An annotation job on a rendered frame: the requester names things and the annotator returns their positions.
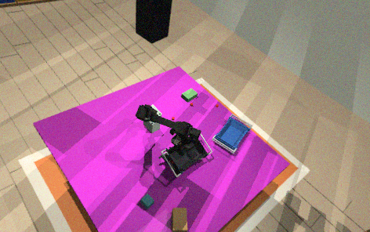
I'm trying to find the light green rectangular block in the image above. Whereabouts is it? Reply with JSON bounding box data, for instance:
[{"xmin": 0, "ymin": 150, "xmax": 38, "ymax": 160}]
[{"xmin": 181, "ymin": 89, "xmax": 198, "ymax": 102}]

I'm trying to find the tan box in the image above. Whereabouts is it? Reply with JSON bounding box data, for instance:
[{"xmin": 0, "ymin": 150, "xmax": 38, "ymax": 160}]
[{"xmin": 172, "ymin": 208, "xmax": 187, "ymax": 232}]

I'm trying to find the small teal block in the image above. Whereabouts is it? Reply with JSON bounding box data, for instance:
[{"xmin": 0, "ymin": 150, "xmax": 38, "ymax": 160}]
[{"xmin": 140, "ymin": 194, "xmax": 154, "ymax": 210}]

